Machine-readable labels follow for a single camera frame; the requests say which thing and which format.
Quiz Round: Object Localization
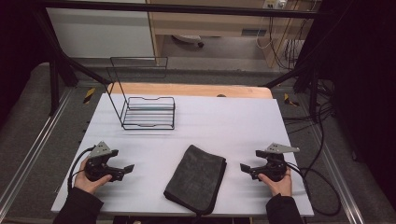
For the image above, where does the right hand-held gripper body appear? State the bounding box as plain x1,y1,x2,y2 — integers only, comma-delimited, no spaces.
255,142,301,183

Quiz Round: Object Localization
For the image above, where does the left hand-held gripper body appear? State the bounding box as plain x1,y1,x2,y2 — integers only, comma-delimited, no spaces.
83,141,120,183

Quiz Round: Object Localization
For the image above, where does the person's right hand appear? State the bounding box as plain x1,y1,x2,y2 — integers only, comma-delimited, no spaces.
257,168,293,198

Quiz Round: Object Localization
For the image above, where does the person's left hand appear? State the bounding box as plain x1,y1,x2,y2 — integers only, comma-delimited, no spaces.
73,157,113,196

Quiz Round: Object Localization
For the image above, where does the dark grey folded towel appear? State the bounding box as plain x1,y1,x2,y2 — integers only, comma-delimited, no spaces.
163,144,228,217

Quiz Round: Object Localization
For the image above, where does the yellow black tape strip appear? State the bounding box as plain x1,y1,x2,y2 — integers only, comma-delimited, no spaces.
82,87,97,105
283,92,301,107

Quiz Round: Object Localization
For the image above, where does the wooden table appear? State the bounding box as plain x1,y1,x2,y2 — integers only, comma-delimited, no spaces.
106,81,275,100

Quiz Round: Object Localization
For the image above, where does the white cabinet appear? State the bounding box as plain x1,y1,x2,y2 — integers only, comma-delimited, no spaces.
46,0,156,59

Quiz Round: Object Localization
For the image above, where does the office chair base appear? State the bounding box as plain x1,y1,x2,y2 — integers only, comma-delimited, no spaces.
171,34,205,49

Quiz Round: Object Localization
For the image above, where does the white power strip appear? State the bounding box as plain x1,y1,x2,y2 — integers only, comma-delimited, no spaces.
262,0,288,10

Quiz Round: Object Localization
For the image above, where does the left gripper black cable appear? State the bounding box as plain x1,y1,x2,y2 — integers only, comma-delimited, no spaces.
66,145,96,192

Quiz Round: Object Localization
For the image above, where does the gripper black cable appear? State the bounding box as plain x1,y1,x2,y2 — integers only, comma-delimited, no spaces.
66,145,96,192
285,161,342,217

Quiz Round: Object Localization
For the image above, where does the black wire rack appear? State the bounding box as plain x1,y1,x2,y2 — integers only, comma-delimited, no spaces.
106,56,177,132

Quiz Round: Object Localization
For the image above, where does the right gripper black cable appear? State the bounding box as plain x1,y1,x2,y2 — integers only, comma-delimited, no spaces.
285,161,342,217

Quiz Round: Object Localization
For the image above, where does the aluminium rail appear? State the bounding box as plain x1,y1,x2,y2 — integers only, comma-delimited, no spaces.
306,124,370,224
0,88,76,209

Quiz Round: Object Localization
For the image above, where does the bundle of black cables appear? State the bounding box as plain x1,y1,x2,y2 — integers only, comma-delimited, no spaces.
255,8,337,134

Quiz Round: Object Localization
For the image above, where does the black metal frame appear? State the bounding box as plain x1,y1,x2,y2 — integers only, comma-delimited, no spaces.
31,0,334,118

